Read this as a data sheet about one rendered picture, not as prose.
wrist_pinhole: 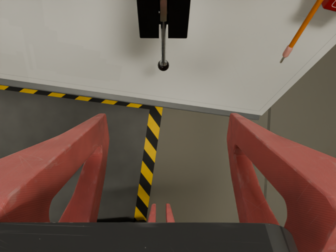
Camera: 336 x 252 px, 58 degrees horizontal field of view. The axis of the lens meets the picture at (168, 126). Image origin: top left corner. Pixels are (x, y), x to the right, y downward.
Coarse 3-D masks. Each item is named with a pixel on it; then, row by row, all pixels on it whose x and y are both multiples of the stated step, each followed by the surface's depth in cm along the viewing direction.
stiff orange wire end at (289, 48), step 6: (318, 0) 22; (312, 6) 23; (318, 6) 22; (312, 12) 23; (306, 18) 23; (306, 24) 24; (300, 30) 24; (294, 36) 25; (294, 42) 25; (288, 48) 26; (282, 54) 27; (288, 54) 27; (282, 60) 28
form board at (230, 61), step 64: (0, 0) 34; (64, 0) 34; (128, 0) 34; (192, 0) 34; (256, 0) 34; (0, 64) 43; (64, 64) 43; (128, 64) 43; (192, 64) 43; (256, 64) 44
